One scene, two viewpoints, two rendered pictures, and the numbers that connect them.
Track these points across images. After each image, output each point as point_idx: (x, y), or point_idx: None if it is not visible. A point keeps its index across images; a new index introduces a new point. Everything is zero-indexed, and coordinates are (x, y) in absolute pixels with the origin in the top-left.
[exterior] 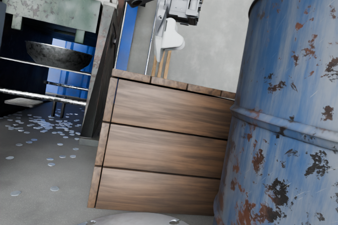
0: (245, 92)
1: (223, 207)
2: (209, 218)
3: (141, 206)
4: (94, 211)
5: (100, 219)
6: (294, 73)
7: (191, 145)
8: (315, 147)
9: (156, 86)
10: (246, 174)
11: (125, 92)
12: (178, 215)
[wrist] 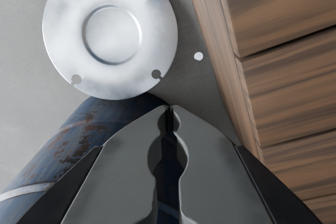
0: (26, 206)
1: (84, 128)
2: (217, 96)
3: (200, 29)
4: None
5: None
6: None
7: (230, 103)
8: None
9: (236, 69)
10: (44, 157)
11: None
12: (210, 67)
